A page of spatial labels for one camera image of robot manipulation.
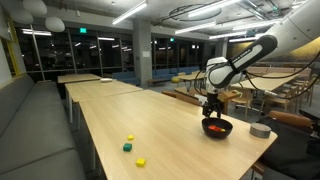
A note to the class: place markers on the small yellow block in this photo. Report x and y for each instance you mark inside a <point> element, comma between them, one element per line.
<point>130,137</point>

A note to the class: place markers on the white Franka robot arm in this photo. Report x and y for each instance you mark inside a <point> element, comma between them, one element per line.
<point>220,75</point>

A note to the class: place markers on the white paper notice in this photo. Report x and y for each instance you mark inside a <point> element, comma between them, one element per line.
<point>146,54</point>

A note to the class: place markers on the concrete column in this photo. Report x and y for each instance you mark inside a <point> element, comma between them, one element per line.
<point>141,66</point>

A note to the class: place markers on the brown leather chair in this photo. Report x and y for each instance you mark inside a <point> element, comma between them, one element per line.
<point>290,118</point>

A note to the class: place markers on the wooden chair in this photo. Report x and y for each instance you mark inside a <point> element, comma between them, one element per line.
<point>310,90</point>
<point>183,96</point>
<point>243,100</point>
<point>283,98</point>

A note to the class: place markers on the blue sofa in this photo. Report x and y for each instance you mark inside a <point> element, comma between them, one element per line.
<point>126,77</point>
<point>170,72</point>

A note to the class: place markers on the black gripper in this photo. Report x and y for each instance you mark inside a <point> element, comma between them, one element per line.
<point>214,106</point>

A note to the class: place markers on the green exit sign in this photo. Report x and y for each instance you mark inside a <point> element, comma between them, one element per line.
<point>83,30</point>
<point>172,40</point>

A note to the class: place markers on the white pendant lamp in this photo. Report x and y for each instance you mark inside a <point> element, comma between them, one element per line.
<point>35,6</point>
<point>55,24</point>
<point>20,16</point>

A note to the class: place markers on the grey duct tape roll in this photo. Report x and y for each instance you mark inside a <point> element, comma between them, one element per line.
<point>260,130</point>

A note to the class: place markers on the white plate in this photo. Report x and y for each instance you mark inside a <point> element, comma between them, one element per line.
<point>106,80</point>

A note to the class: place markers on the grey upholstered bench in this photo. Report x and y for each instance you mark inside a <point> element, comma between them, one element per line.
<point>33,133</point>

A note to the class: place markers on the black round bowl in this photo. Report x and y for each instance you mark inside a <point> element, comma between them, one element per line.
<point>216,135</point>

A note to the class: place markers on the green block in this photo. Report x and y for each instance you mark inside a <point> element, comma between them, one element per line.
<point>127,147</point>

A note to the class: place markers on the yellow round disc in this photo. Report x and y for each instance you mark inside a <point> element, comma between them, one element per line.
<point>223,130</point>

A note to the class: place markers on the yellow window frame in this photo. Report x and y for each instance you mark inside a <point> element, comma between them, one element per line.
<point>13,53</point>

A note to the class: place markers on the golden wall mural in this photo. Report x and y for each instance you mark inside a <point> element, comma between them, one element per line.
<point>300,53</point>

